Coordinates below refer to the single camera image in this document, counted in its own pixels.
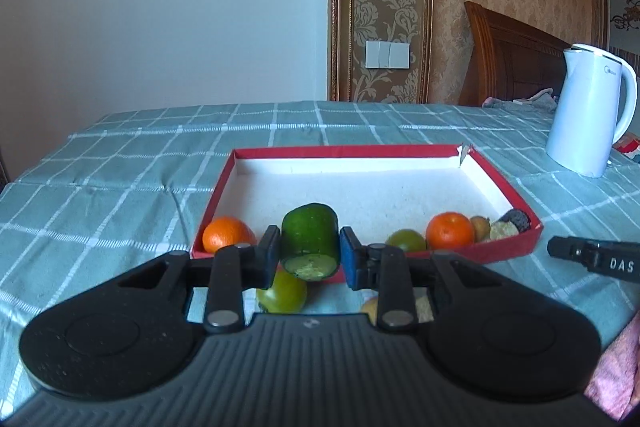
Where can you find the large orange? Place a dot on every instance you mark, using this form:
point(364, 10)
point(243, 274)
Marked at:
point(227, 234)

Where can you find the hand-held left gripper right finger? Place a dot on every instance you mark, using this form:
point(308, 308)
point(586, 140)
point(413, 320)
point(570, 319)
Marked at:
point(350, 262)

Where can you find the green tomato with dark sticker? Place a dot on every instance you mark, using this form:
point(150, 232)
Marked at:
point(281, 293)

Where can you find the small brown kiwi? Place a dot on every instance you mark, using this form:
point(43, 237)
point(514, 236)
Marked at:
point(480, 227)

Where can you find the wooden headboard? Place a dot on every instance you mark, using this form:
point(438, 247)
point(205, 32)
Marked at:
point(510, 57)

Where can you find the red and white packet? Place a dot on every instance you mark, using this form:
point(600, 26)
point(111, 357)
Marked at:
point(630, 147)

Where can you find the small yellow fruit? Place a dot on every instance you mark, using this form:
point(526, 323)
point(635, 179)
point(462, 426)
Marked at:
point(371, 311)

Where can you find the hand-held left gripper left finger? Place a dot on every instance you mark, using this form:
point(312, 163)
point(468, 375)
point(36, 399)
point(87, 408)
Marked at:
point(272, 257)

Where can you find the dark vegetable piece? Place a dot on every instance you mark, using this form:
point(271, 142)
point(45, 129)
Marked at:
point(519, 218)

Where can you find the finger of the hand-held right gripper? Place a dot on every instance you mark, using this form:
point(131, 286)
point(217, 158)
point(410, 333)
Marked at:
point(565, 248)

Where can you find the green cucumber piece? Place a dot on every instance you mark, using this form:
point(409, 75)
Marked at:
point(307, 232)

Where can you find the red cardboard box tray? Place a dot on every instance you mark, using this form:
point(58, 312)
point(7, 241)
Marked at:
point(375, 187)

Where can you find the pink towel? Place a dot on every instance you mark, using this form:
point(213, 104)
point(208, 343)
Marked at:
point(617, 372)

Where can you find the small orange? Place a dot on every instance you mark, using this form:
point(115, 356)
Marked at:
point(450, 231)

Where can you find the pinkish grey cloth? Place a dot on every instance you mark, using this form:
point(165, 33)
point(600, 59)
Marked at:
point(530, 102)

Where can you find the white electric kettle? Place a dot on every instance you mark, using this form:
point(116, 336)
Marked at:
point(585, 112)

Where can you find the white wall switch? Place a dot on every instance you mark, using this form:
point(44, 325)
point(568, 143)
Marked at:
point(387, 54)

